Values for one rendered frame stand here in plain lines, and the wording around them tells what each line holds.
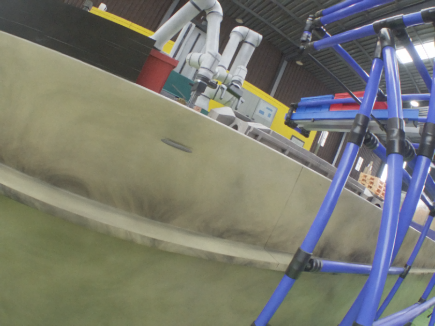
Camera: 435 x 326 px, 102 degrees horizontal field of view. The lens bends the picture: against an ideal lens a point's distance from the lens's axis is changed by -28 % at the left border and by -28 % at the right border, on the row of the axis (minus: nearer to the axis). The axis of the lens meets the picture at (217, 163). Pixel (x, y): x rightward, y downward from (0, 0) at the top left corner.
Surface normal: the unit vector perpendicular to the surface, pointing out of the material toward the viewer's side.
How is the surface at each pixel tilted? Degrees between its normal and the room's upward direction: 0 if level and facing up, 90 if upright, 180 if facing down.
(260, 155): 91
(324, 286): 90
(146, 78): 92
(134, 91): 90
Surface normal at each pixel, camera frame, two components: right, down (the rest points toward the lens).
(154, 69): 0.34, 0.25
